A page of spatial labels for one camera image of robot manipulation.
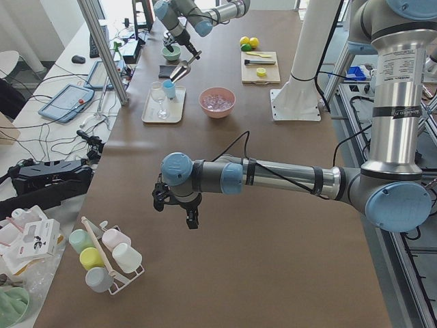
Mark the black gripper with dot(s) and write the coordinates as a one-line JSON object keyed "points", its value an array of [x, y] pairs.
{"points": [[186, 41], [188, 203]]}

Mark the metal ice scoop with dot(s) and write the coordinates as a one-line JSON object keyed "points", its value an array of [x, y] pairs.
{"points": [[182, 69]]}

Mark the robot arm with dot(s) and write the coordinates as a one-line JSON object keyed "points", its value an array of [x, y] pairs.
{"points": [[387, 189], [169, 13]]}

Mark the blue plastic cup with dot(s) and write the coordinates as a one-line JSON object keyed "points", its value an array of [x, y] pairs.
{"points": [[169, 89]]}

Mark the white plastic cup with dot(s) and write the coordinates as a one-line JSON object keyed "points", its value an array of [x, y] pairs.
{"points": [[127, 258]]}

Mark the pink plastic cup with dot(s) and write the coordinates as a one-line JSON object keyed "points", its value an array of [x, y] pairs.
{"points": [[111, 238]]}

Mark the yellow plastic cup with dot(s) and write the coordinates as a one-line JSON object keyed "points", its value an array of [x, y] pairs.
{"points": [[90, 258]]}

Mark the grey plastic cup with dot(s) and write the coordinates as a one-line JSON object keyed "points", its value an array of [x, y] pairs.
{"points": [[98, 279]]}

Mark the green plastic cup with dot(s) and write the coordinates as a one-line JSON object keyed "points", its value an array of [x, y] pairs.
{"points": [[79, 240]]}

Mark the green bowl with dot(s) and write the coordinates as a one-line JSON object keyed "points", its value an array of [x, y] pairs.
{"points": [[173, 55]]}

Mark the grey folded cloth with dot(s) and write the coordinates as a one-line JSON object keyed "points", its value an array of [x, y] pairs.
{"points": [[165, 71]]}

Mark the clear wine glass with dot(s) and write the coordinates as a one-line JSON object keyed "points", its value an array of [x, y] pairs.
{"points": [[159, 96]]}

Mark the yellow lemon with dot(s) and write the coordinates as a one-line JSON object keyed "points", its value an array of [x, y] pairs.
{"points": [[254, 42], [244, 40]]}

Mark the green lime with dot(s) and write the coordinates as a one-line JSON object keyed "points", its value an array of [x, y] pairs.
{"points": [[245, 47]]}

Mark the yellow plastic knife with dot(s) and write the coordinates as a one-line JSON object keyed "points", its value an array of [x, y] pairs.
{"points": [[258, 54]]}

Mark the metal muddler bar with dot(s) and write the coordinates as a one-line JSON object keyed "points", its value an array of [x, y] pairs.
{"points": [[255, 62]]}

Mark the cream serving tray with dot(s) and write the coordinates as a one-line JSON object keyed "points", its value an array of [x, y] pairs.
{"points": [[173, 107]]}

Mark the pink bowl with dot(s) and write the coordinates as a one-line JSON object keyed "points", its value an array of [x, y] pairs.
{"points": [[223, 92]]}

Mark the bamboo cutting board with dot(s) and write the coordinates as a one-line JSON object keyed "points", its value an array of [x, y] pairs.
{"points": [[260, 67]]}

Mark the half lemon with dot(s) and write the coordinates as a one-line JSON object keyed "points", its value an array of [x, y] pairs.
{"points": [[261, 72]]}

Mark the blue teach pendant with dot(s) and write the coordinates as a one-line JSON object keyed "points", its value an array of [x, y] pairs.
{"points": [[97, 77], [67, 104]]}

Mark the white wire cup rack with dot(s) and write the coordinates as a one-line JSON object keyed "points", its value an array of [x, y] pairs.
{"points": [[121, 280]]}

